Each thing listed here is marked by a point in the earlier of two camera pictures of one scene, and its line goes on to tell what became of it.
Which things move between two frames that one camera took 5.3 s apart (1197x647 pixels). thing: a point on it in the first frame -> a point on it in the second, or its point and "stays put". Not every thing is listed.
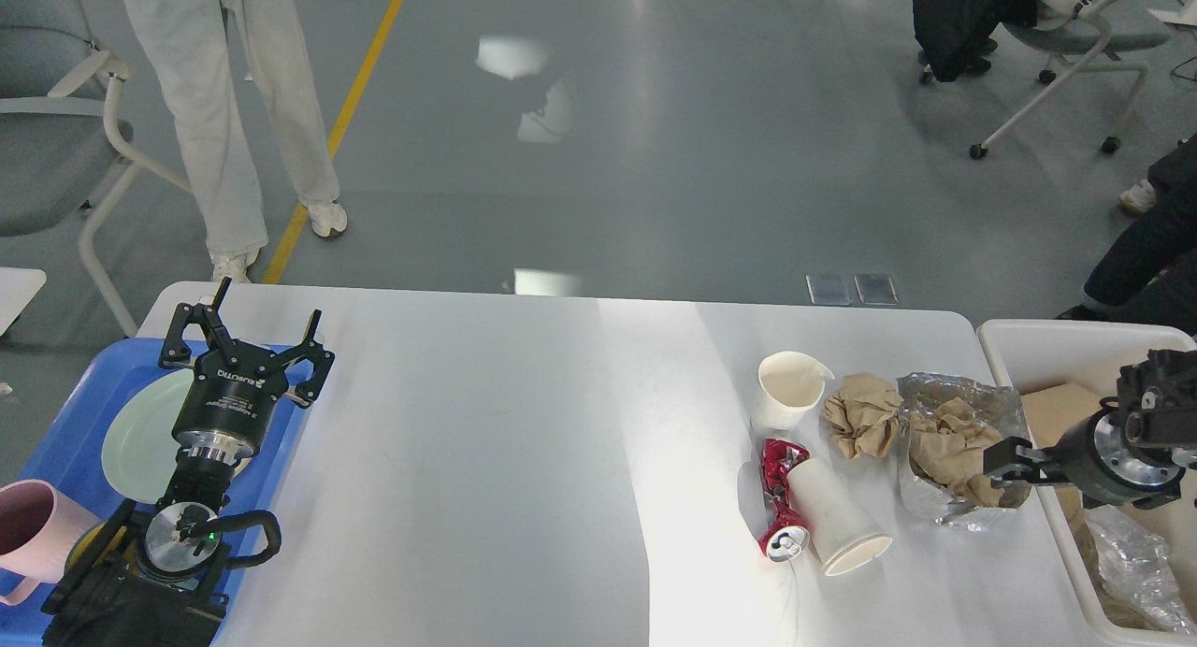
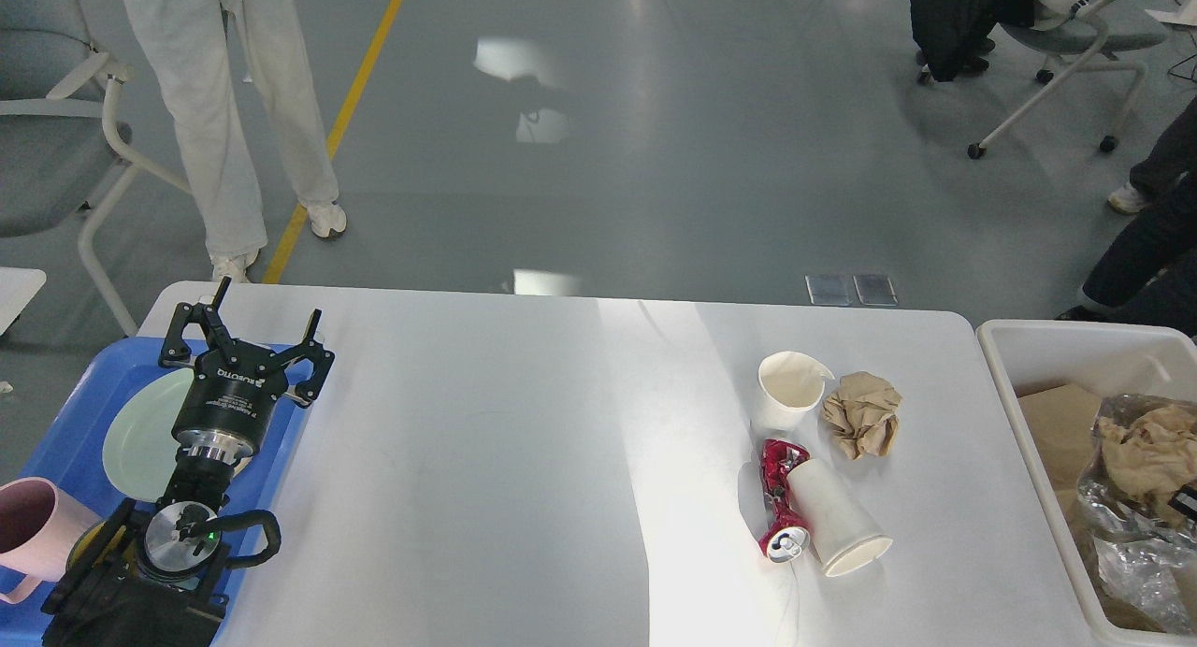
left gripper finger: x=176 y=352 stays put
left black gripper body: x=227 y=408 stays put
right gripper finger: x=1002 y=461 -> x=1185 y=498
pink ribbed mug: x=37 y=526 stays put
